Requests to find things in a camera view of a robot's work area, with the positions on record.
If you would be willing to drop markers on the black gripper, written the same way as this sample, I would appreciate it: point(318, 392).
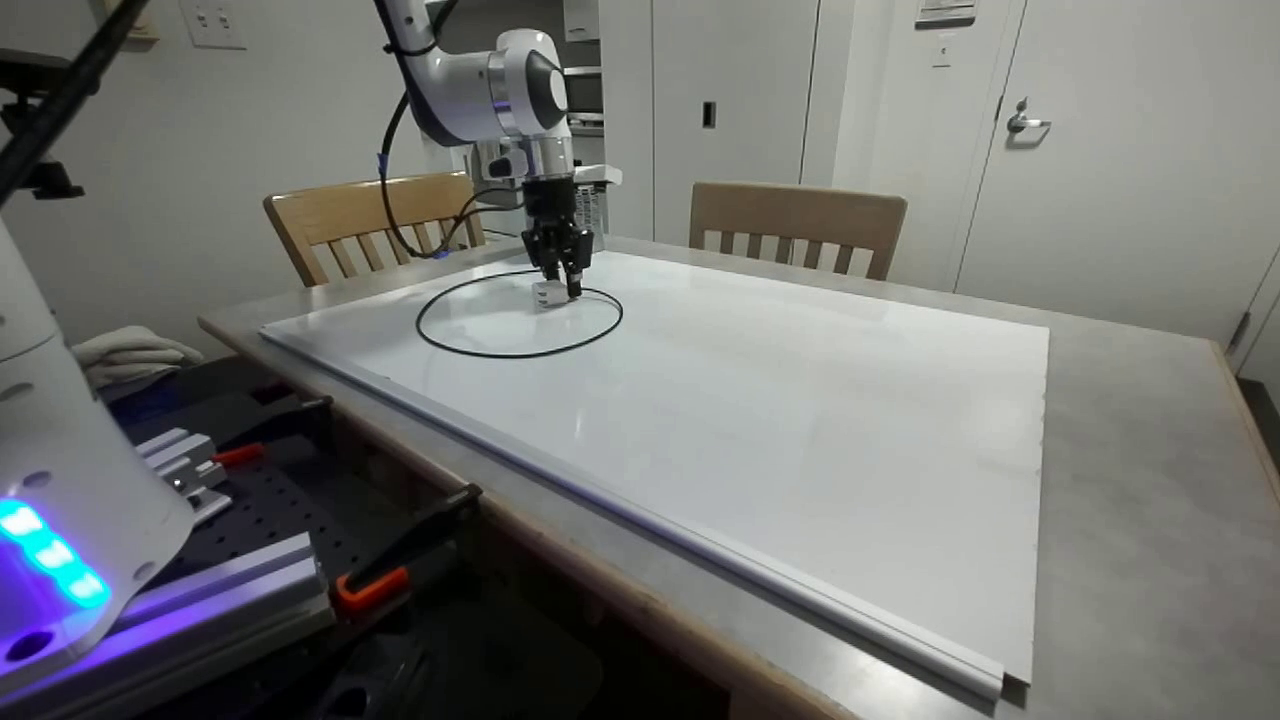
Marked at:
point(556, 243)

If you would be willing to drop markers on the white charger adapter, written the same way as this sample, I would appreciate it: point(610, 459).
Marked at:
point(552, 295)

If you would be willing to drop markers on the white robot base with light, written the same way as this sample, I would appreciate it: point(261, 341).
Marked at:
point(81, 518)

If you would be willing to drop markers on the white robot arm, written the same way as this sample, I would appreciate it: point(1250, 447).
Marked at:
point(507, 92)

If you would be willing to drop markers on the wooden chair near tissue box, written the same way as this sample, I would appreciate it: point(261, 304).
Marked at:
point(350, 228)

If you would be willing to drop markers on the wooden chair by door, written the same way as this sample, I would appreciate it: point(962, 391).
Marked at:
point(797, 218)

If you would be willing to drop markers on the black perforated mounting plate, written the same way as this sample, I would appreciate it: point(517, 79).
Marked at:
point(280, 460)

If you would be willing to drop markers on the white board mat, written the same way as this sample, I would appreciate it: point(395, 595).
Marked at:
point(863, 459)

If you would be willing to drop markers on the white folded cloth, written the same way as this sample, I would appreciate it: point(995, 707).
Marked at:
point(133, 352)

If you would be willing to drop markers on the orange handled clamp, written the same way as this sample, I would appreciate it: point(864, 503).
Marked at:
point(387, 573)

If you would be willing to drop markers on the white wall switch plate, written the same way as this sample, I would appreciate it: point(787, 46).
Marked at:
point(213, 26)

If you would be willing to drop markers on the silver door handle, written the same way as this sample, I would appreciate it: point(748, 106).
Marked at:
point(1024, 129)

